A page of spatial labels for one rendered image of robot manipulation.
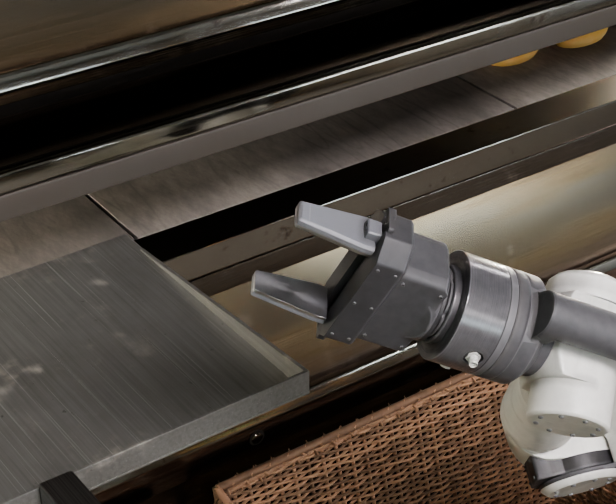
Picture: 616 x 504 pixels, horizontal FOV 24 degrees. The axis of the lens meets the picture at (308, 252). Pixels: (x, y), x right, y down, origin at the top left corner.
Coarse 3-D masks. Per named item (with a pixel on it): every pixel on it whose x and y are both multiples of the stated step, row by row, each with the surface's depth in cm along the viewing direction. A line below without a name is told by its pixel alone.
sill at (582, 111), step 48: (576, 96) 198; (432, 144) 186; (480, 144) 186; (528, 144) 190; (288, 192) 176; (336, 192) 176; (384, 192) 178; (144, 240) 166; (192, 240) 166; (240, 240) 168; (288, 240) 173
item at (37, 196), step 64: (448, 0) 173; (512, 0) 171; (192, 64) 159; (256, 64) 157; (320, 64) 155; (448, 64) 154; (0, 128) 145; (64, 128) 143; (128, 128) 142; (256, 128) 142; (64, 192) 132
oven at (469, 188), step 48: (384, 0) 177; (192, 48) 152; (240, 48) 167; (0, 96) 141; (48, 96) 155; (576, 144) 196; (432, 192) 184; (480, 192) 189; (384, 384) 195; (240, 432) 183; (288, 432) 188; (144, 480) 176
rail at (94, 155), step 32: (576, 0) 162; (608, 0) 165; (448, 32) 155; (480, 32) 155; (512, 32) 158; (352, 64) 148; (384, 64) 149; (416, 64) 151; (256, 96) 141; (288, 96) 143; (160, 128) 136; (192, 128) 138; (32, 160) 130; (64, 160) 131; (96, 160) 133; (0, 192) 129
